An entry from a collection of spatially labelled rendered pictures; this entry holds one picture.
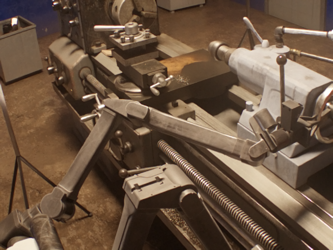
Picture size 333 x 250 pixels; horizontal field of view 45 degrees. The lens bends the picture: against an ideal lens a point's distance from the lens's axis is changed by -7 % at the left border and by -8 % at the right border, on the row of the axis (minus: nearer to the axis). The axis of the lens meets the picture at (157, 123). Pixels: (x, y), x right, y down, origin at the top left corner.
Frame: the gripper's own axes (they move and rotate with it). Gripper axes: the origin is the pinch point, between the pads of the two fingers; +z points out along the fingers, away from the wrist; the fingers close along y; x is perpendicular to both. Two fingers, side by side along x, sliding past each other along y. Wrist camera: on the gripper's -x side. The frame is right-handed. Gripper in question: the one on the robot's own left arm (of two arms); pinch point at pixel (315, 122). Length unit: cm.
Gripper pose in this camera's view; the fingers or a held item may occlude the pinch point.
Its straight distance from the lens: 134.9
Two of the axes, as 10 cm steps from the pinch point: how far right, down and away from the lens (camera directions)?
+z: 8.7, -3.2, 3.8
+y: -4.9, -4.2, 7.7
